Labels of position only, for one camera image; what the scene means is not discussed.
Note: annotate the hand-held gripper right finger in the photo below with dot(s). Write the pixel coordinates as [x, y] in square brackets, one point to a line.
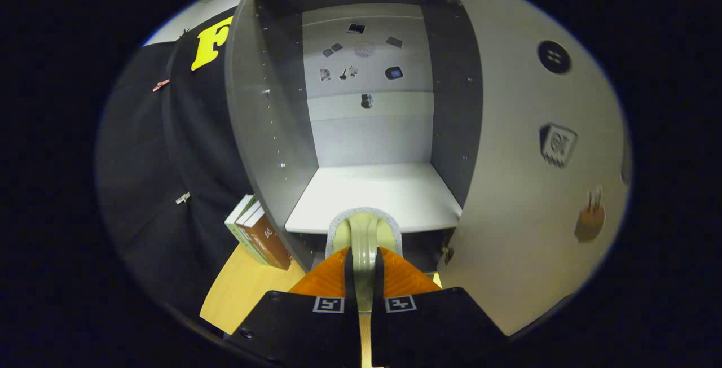
[434, 334]

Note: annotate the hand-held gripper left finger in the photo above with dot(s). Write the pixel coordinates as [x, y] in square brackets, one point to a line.
[293, 334]

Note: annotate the beige slipper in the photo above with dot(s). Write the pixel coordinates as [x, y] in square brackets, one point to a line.
[364, 238]

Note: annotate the brown spine book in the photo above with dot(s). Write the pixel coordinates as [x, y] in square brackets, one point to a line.
[271, 241]

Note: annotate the green spine book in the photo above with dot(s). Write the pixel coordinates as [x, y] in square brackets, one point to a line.
[243, 232]

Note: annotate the grey cabinet body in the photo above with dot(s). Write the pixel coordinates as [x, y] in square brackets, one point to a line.
[372, 187]

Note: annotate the silver clip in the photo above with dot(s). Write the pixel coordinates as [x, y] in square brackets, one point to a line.
[182, 197]

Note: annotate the black backdrop cloth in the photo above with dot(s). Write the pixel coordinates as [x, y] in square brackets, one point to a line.
[141, 159]

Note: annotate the red clip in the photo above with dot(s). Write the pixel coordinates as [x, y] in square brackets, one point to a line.
[161, 84]

